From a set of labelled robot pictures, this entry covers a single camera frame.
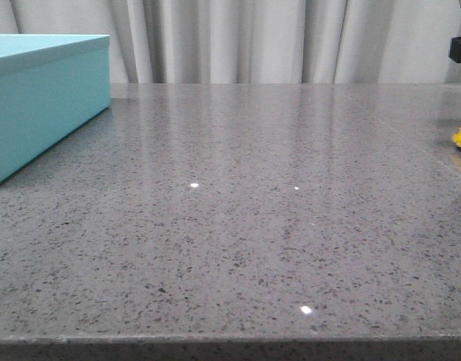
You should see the light blue plastic box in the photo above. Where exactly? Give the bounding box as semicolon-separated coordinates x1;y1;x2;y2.
0;34;111;183

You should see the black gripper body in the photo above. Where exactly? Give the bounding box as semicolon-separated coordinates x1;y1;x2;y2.
449;36;461;63

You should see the light grey curtain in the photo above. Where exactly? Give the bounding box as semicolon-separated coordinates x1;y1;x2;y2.
0;1;461;83

